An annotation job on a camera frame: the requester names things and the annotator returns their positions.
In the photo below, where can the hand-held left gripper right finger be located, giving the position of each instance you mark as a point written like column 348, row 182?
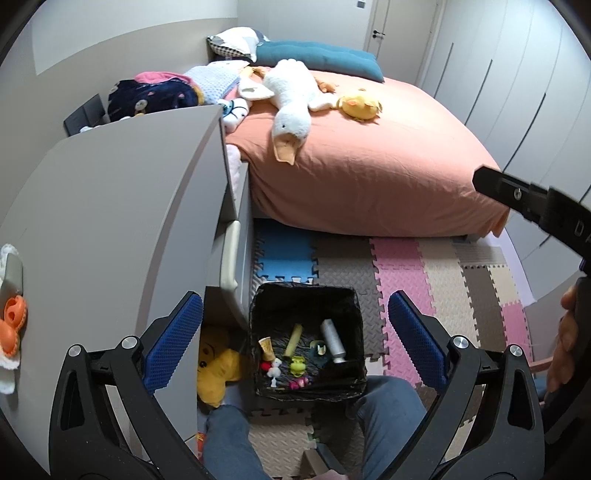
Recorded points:
column 418, row 344

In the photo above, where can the foam puzzle floor mat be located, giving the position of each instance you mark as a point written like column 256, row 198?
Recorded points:
column 415, row 277

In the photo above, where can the navy printed blanket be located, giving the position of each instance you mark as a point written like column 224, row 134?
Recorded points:
column 152, row 97

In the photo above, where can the orange plastic toy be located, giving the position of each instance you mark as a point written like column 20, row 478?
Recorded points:
column 11, row 323

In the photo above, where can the white door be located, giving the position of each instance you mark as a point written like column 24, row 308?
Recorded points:
column 397, row 37

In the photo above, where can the silver bottle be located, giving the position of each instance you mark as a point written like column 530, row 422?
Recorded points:
column 334, row 341

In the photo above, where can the teal pillow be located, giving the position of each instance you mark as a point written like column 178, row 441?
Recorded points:
column 318, row 57

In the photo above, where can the grey desk drawer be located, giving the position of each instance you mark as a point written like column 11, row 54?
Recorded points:
column 239, row 189

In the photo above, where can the black lined trash bin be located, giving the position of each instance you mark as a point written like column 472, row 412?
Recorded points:
column 307, row 304

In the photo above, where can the bed with orange sheet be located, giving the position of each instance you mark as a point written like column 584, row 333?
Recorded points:
column 369, row 175

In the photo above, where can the pink cloth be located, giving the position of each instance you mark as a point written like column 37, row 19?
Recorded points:
column 161, row 77

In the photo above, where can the yellow green tube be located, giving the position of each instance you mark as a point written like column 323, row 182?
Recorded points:
column 294, row 341

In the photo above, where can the white goose plush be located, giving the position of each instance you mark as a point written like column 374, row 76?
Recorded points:
column 291, row 101

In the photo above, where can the person's left leg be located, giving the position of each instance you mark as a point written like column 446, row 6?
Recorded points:
column 235, row 443

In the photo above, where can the small white plush toy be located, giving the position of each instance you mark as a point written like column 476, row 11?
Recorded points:
column 235, row 113

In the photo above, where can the yellow bear plush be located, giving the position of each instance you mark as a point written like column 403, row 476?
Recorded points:
column 217, row 369

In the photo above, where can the person's leg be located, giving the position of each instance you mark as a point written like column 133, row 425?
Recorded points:
column 390, row 415
column 235, row 443

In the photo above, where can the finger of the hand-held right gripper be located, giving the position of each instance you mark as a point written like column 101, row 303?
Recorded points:
column 508, row 189

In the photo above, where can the cream small cup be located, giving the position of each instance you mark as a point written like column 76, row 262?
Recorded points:
column 266, row 347

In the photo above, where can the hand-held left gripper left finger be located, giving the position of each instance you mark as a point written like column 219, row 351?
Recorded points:
column 173, row 344

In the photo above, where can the light blue knit blanket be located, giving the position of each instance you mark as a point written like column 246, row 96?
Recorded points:
column 214, row 81

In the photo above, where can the white wardrobe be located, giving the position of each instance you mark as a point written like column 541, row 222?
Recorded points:
column 508, row 83

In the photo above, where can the yellow duck plush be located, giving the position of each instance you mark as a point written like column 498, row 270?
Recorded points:
column 360, row 105

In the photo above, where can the checkered pillow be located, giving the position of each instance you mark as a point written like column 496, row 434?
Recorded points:
column 233, row 44

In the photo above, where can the person's right leg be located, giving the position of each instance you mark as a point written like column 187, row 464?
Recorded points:
column 390, row 415

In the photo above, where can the person's right hand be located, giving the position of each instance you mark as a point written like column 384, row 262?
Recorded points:
column 570, row 341

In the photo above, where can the white rolled towel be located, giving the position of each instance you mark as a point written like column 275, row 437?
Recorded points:
column 7, row 369

